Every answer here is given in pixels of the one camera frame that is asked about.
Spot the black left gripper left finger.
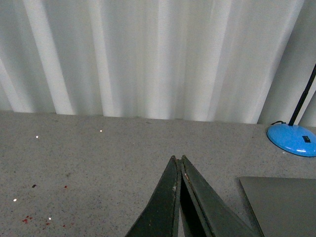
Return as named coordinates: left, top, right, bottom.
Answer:
left=126, top=156, right=182, bottom=237

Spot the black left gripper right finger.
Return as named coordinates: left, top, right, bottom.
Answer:
left=180, top=156, right=262, bottom=237

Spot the grey laptop computer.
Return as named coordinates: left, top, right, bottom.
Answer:
left=239, top=176, right=316, bottom=237

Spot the blue desk lamp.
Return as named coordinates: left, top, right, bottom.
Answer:
left=267, top=69, right=316, bottom=158

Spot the white pleated curtain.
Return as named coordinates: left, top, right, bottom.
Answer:
left=0, top=0, right=316, bottom=124

